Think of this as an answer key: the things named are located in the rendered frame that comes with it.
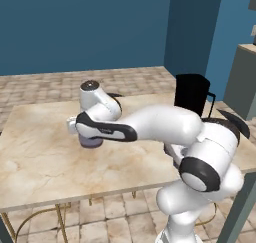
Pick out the gold curved table brace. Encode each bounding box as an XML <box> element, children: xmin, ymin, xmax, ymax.
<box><xmin>194</xmin><ymin>202</ymin><xmax>218</xmax><ymax>228</ymax></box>

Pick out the black flat round object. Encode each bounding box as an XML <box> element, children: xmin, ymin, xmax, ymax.
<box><xmin>105</xmin><ymin>92</ymin><xmax>125</xmax><ymax>99</ymax></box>

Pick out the grey cupboard run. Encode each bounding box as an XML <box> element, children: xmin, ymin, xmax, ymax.
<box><xmin>222</xmin><ymin>43</ymin><xmax>256</xmax><ymax>122</ymax></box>

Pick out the grey-blue table leg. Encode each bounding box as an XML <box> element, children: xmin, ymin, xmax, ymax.
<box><xmin>216</xmin><ymin>171</ymin><xmax>256</xmax><ymax>243</ymax></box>

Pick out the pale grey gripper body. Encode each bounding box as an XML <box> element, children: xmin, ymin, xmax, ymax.
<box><xmin>78</xmin><ymin>135</ymin><xmax>104</xmax><ymax>150</ymax></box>

